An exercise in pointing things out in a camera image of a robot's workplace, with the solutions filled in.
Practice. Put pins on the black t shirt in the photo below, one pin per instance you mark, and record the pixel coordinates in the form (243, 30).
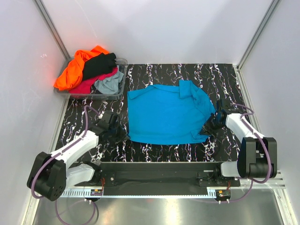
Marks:
(99, 65)

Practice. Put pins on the grey t shirt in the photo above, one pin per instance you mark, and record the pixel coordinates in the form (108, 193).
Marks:
(110, 85)

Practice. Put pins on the blue t shirt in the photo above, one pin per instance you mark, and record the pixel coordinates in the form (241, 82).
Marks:
(168, 115)

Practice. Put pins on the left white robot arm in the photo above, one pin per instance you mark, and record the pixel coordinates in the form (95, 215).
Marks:
(54, 172)

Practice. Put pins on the magenta t shirt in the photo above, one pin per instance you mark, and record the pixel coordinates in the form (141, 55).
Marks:
(84, 87)

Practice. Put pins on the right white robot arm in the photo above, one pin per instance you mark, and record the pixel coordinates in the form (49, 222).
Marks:
(257, 158)

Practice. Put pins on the orange t shirt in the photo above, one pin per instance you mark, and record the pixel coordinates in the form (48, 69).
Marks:
(72, 75)

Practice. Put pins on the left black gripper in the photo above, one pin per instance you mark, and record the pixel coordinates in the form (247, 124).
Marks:
(123, 135)

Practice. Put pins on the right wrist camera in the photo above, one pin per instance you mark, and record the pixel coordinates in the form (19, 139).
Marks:
(223, 104)

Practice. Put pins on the aluminium frame rail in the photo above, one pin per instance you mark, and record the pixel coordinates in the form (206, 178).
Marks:
(273, 183)

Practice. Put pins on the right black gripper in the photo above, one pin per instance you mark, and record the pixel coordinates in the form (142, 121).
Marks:
(206, 129)

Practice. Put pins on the clear plastic bin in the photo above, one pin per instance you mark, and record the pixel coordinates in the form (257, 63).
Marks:
(95, 94)

